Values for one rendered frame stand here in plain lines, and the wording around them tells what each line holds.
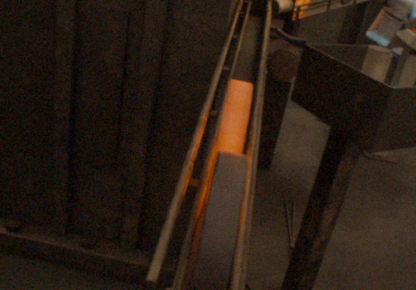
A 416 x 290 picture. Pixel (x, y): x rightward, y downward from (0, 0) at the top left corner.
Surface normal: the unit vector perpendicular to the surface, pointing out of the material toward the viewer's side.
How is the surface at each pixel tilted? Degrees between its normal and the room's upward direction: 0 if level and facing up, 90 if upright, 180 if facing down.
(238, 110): 36
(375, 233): 0
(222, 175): 16
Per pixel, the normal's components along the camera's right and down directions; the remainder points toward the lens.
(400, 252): 0.16, -0.89
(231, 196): 0.07, -0.55
